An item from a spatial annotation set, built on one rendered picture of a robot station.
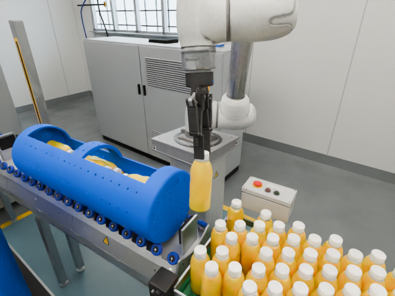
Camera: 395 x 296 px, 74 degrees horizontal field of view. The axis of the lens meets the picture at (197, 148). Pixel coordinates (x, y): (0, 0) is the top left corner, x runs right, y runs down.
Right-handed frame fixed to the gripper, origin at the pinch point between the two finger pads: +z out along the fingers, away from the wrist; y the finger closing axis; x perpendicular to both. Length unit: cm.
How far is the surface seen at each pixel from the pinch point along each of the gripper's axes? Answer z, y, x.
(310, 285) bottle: 40, -2, 31
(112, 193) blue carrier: 20.3, 1.2, -35.1
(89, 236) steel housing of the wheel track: 48, -5, -59
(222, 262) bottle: 36.7, 2.2, 6.2
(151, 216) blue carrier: 25.1, 2.8, -18.1
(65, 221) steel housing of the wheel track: 45, -7, -75
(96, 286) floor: 124, -40, -104
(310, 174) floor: 107, -256, 30
